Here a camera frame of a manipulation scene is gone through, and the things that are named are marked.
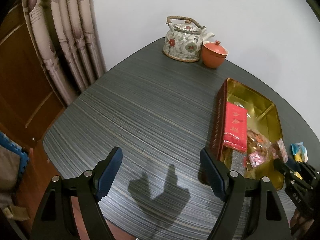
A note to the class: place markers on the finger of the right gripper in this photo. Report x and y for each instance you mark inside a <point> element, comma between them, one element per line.
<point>306,171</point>
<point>288,174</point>

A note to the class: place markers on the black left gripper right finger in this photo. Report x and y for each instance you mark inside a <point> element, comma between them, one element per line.
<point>266,217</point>

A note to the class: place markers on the dark red floral snack packet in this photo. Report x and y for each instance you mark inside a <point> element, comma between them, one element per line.
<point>278,151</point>

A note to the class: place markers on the pink candy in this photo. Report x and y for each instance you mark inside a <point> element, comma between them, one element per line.
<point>257,158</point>

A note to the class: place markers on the clear fried twist snack bag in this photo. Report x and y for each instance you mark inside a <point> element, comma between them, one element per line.
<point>256,142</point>

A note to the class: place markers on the black sesame snack bar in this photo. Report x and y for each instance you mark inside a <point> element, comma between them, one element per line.
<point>235,161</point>

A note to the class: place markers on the red rice cake packet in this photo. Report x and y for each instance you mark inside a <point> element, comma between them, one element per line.
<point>235,129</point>

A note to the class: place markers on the gold snack packet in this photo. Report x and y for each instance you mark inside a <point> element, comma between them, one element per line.
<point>298,157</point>

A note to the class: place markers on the blue snack packet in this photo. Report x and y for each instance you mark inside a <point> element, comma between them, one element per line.
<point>299,147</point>

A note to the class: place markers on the gold and red tin box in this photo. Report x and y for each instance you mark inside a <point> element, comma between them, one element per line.
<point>262,115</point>

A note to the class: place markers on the blue foam mat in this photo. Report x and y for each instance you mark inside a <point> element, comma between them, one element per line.
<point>18,150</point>

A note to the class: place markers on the brown wooden door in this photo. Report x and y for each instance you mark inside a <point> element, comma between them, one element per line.
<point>29,104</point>

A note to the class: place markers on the orange lidded tea cup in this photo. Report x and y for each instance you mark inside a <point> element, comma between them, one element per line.
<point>213,54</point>

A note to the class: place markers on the floral ceramic teapot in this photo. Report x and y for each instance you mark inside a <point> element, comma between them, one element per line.
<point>183,41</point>

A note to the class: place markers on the beige patterned curtain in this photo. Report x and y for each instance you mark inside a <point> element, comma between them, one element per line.
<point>64,38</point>

